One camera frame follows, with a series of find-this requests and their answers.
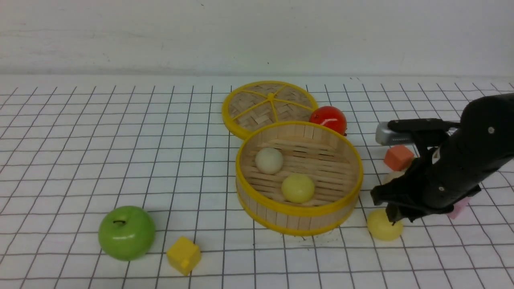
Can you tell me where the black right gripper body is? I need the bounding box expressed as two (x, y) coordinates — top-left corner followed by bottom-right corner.
(377, 137), (481, 217)

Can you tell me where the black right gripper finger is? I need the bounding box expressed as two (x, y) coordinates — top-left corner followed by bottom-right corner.
(406, 211), (426, 222)
(385, 203), (402, 225)

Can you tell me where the pale yellow round bun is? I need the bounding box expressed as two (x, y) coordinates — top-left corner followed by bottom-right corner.
(281, 173), (315, 204)

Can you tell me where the white round bun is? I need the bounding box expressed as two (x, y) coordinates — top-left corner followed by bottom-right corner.
(255, 147), (284, 175)

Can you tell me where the beige round bun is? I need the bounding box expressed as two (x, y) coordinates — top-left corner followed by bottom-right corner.
(382, 171), (405, 185)

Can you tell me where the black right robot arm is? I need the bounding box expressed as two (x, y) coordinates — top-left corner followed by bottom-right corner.
(370, 93), (514, 223)

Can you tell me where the bamboo steamer tray yellow rim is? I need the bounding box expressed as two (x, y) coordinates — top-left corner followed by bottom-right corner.
(235, 121), (363, 236)

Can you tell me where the bamboo steamer lid yellow rim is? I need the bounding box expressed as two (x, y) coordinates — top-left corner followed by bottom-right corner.
(221, 81), (319, 139)

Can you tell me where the pink foam cube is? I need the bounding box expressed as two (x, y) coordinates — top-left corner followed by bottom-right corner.
(447, 196), (471, 219)

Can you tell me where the orange foam cube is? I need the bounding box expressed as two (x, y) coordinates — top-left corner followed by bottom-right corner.
(383, 145), (415, 171)

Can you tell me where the red plastic tomato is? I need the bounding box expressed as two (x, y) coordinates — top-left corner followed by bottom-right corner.
(309, 106), (347, 136)

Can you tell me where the yellow foam cube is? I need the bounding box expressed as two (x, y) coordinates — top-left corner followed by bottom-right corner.
(166, 236), (202, 276)

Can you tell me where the green plastic apple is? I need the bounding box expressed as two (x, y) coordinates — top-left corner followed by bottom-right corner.
(98, 206), (156, 261)

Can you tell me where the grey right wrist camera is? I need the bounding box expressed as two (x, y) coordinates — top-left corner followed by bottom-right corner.
(375, 122), (414, 147)

